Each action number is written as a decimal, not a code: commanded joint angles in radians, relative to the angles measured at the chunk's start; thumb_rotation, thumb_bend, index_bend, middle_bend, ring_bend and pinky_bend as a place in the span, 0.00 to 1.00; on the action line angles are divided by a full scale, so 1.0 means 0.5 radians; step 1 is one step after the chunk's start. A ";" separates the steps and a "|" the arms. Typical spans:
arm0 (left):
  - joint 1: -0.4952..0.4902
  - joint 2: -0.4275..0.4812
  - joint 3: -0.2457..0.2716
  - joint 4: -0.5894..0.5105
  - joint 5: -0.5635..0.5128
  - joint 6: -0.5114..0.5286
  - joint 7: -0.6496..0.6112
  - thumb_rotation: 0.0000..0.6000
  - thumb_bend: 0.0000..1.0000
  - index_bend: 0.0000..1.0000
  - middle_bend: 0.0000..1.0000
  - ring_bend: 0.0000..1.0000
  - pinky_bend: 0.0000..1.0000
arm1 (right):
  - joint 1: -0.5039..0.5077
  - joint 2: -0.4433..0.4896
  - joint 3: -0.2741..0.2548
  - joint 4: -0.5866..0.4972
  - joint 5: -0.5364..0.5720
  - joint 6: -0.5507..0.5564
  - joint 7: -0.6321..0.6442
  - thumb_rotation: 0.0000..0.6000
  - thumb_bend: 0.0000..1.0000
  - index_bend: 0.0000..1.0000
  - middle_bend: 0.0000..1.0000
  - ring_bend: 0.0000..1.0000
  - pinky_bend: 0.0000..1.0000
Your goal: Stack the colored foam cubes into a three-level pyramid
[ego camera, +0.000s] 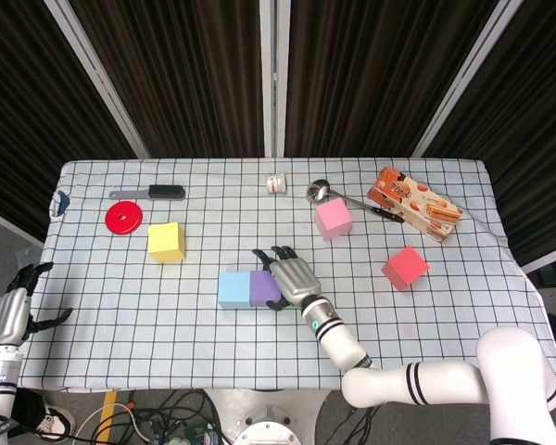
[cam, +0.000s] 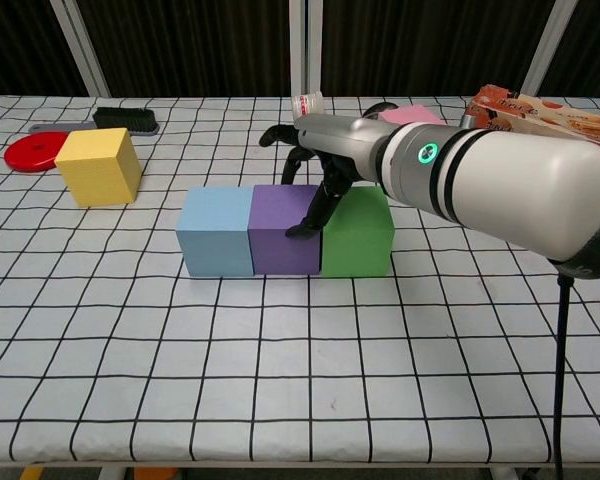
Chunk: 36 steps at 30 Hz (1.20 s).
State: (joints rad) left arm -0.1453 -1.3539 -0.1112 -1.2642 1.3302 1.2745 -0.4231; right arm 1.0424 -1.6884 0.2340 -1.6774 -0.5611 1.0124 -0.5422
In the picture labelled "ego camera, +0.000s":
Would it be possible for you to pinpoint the white floor frame bar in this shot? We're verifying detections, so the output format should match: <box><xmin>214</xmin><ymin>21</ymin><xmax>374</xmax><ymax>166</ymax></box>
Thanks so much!
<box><xmin>521</xmin><ymin>252</ymin><xmax>556</xmax><ymax>274</ymax></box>

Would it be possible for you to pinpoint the small white jar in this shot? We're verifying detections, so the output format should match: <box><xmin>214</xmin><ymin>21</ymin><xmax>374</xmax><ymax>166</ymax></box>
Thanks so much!
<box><xmin>265</xmin><ymin>172</ymin><xmax>289</xmax><ymax>195</ymax></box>

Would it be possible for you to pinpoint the orange biscuit box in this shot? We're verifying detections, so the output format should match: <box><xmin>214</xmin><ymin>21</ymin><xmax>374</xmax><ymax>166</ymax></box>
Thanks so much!
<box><xmin>367</xmin><ymin>166</ymin><xmax>464</xmax><ymax>244</ymax></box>

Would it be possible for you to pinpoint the metal ladle black handle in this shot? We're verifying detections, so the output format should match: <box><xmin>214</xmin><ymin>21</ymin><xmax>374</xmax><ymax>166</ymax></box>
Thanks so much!
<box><xmin>305</xmin><ymin>179</ymin><xmax>406</xmax><ymax>224</ymax></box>

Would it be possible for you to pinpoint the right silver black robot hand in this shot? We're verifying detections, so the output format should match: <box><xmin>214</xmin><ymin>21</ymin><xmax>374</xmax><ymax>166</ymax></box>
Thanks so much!
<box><xmin>252</xmin><ymin>245</ymin><xmax>323</xmax><ymax>312</ymax></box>

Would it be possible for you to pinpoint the yellow floor tape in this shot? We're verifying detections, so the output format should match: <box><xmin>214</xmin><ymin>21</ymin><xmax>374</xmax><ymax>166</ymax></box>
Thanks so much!
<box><xmin>95</xmin><ymin>390</ymin><xmax>120</xmax><ymax>445</ymax></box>

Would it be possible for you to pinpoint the white slanted frame post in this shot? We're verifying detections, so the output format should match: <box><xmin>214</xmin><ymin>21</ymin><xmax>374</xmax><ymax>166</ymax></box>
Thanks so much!
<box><xmin>411</xmin><ymin>0</ymin><xmax>524</xmax><ymax>159</ymax></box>
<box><xmin>44</xmin><ymin>0</ymin><xmax>150</xmax><ymax>159</ymax></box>

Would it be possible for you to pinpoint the floor cable bundle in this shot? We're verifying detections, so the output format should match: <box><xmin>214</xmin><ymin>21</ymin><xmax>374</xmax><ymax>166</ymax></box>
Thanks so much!
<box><xmin>69</xmin><ymin>388</ymin><xmax>228</xmax><ymax>445</ymax></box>

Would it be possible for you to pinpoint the blue foam cube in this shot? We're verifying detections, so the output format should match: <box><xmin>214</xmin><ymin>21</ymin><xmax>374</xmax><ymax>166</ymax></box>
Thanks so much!
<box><xmin>217</xmin><ymin>271</ymin><xmax>252</xmax><ymax>310</ymax></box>

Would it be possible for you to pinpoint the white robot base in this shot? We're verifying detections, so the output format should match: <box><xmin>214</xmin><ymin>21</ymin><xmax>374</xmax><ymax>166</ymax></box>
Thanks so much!
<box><xmin>203</xmin><ymin>388</ymin><xmax>330</xmax><ymax>445</ymax></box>

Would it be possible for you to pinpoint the purple foam cube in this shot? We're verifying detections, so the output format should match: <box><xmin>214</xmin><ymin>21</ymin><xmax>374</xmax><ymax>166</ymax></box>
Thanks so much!
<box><xmin>248</xmin><ymin>270</ymin><xmax>283</xmax><ymax>309</ymax></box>

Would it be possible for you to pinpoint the red foam cube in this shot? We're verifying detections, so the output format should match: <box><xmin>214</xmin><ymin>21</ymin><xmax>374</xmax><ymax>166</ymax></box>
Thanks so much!
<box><xmin>381</xmin><ymin>245</ymin><xmax>430</xmax><ymax>292</ymax></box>

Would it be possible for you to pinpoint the red round plastic disc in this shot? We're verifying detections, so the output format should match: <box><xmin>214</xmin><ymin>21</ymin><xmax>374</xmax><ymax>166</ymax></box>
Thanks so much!
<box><xmin>104</xmin><ymin>200</ymin><xmax>145</xmax><ymax>235</ymax></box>

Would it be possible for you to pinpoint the yellow foam cube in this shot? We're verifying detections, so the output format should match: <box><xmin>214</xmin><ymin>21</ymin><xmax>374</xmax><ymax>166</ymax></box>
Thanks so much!
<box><xmin>147</xmin><ymin>222</ymin><xmax>187</xmax><ymax>264</ymax></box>

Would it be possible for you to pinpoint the white upright frame post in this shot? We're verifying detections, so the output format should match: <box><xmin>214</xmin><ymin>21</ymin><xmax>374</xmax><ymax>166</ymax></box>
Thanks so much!
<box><xmin>259</xmin><ymin>0</ymin><xmax>291</xmax><ymax>158</ymax></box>

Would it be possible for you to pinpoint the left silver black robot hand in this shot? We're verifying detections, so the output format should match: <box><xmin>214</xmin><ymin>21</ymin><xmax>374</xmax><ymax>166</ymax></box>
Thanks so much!
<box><xmin>0</xmin><ymin>261</ymin><xmax>74</xmax><ymax>348</ymax></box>

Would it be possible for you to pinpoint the black brush grey handle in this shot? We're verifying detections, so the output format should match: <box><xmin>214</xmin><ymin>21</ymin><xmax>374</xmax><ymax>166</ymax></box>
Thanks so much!
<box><xmin>108</xmin><ymin>184</ymin><xmax>186</xmax><ymax>201</ymax></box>

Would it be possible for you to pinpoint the blue table clip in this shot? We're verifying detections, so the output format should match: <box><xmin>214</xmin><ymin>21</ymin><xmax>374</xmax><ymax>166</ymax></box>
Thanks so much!
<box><xmin>50</xmin><ymin>189</ymin><xmax>70</xmax><ymax>219</ymax></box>

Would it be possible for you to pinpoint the white black grid tablecloth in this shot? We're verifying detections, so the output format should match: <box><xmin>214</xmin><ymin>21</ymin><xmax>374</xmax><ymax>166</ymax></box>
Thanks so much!
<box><xmin>3</xmin><ymin>158</ymin><xmax>556</xmax><ymax>393</ymax></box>

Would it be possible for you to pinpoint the white black sneaker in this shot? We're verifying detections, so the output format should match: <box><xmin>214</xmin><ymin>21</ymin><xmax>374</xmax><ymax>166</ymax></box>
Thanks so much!
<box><xmin>34</xmin><ymin>402</ymin><xmax>78</xmax><ymax>441</ymax></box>

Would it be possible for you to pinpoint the pink foam cube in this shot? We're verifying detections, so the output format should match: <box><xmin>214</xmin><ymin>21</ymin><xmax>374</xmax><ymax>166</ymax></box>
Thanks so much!
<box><xmin>314</xmin><ymin>197</ymin><xmax>354</xmax><ymax>242</ymax></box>

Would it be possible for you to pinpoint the black pleated curtain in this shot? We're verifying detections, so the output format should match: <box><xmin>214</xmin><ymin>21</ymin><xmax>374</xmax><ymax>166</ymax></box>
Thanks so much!
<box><xmin>0</xmin><ymin>0</ymin><xmax>556</xmax><ymax>268</ymax></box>

